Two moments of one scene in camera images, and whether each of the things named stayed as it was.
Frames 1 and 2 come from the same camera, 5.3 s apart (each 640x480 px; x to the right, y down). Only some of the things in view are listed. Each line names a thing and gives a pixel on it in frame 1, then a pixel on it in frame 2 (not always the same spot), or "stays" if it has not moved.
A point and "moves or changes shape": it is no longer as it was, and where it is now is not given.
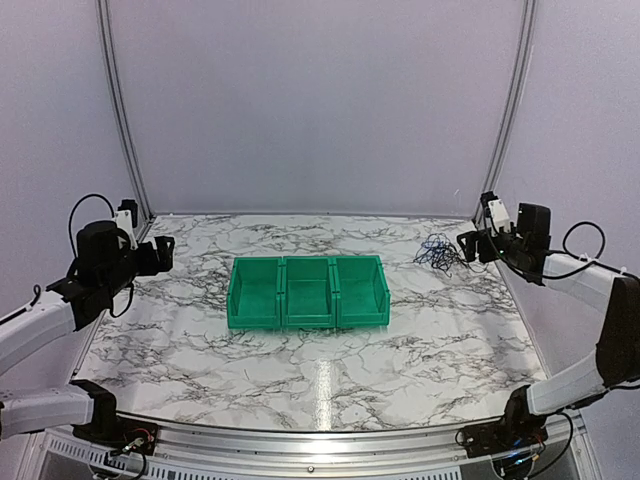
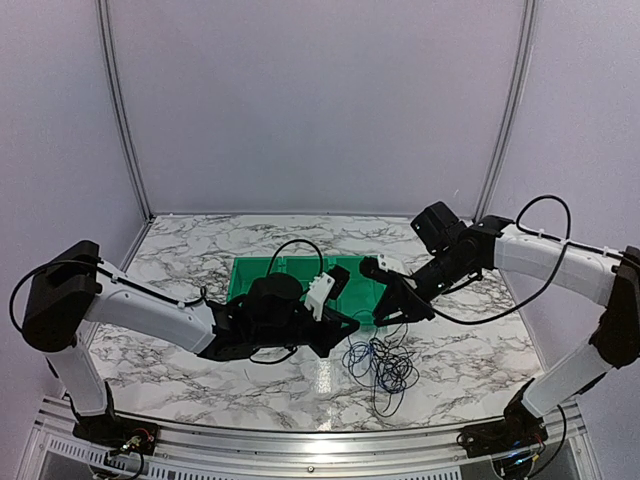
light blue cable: x=426 y=251 moves or changes shape
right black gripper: x=470 y=250 -> x=405 y=299
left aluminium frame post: x=103 y=16 stays
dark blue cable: x=438 y=248 moves or changes shape
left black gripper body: x=145 y=267 -> x=273 y=338
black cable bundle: x=446 y=255 moves or changes shape
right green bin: x=362 y=295 stays
